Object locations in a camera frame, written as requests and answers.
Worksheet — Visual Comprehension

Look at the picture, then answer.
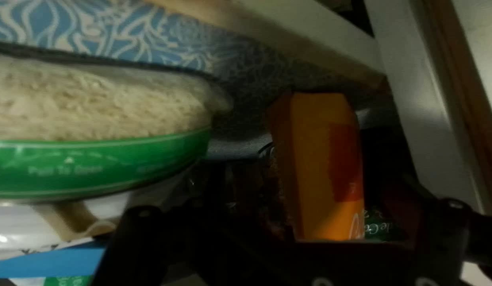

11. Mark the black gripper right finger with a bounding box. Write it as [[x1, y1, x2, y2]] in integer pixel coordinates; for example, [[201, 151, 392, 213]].
[[371, 199, 492, 286]]

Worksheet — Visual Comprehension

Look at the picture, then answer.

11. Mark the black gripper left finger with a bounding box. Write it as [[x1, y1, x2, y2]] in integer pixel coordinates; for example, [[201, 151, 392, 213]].
[[92, 207, 309, 286]]

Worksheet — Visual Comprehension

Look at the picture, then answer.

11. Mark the orange bag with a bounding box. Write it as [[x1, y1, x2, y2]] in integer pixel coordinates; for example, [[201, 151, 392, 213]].
[[268, 92, 365, 242]]

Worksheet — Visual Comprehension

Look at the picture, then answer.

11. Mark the green lidded rice container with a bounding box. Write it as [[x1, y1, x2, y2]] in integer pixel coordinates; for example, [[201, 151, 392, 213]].
[[0, 54, 231, 200]]

